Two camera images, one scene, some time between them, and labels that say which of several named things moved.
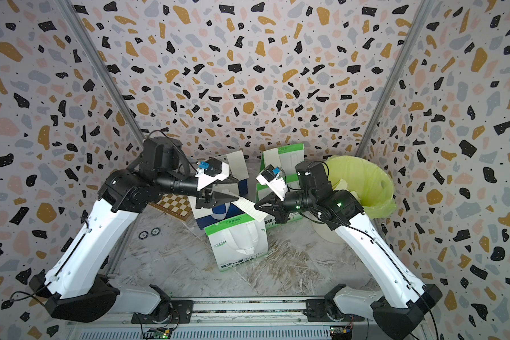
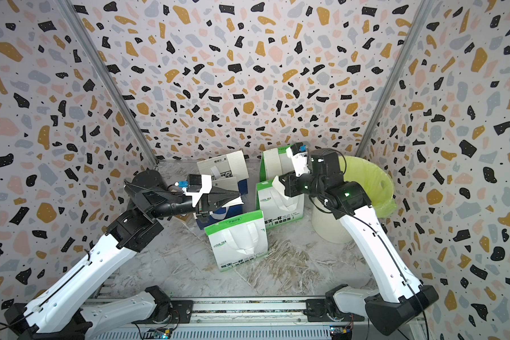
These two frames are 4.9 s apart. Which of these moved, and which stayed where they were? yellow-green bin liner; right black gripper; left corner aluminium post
Moved: right black gripper
Stayed: yellow-green bin liner; left corner aluminium post
